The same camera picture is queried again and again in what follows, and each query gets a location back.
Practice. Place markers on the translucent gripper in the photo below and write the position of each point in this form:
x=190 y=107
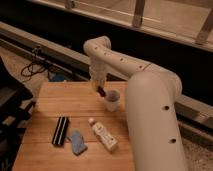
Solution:
x=97 y=78

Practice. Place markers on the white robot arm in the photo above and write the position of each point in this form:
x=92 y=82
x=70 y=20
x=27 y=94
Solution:
x=150 y=95

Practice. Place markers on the white ceramic cup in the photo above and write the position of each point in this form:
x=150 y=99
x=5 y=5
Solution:
x=112 y=100

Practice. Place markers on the blue object on floor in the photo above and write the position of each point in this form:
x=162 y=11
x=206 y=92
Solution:
x=57 y=78

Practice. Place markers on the blue cloth mitten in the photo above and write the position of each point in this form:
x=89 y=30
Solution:
x=77 y=142

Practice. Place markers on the white tube bottle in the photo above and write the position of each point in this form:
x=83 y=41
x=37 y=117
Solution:
x=105 y=137

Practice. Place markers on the black white striped block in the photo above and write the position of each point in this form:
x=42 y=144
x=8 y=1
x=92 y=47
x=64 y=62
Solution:
x=60 y=131

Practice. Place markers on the black chair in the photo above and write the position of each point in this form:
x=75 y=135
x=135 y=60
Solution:
x=12 y=94

